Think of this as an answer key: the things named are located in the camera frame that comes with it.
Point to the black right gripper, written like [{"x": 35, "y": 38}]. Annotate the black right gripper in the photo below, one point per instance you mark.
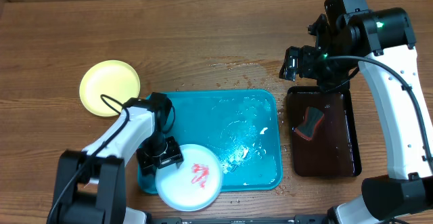
[{"x": 306, "y": 54}]

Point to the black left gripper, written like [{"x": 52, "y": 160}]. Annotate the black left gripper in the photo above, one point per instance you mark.
[{"x": 175, "y": 155}]

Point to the light blue plate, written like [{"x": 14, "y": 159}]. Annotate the light blue plate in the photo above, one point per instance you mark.
[{"x": 192, "y": 184}]

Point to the orange and black sponge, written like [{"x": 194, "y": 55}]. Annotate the orange and black sponge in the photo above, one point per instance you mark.
[{"x": 311, "y": 120}]

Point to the yellow plate with red stain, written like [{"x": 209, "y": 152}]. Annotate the yellow plate with red stain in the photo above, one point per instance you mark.
[{"x": 113, "y": 78}]

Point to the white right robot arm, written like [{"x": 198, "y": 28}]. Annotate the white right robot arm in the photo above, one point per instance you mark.
[{"x": 379, "y": 45}]

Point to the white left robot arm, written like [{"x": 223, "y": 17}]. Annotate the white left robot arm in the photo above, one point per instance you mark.
[{"x": 90, "y": 185}]

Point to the teal plastic tray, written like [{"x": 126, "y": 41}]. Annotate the teal plastic tray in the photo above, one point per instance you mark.
[{"x": 240, "y": 127}]

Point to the black water tray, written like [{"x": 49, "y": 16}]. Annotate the black water tray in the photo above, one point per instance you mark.
[{"x": 334, "y": 150}]

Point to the black rail at table edge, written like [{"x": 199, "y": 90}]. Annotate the black rail at table edge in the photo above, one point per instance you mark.
[{"x": 298, "y": 219}]

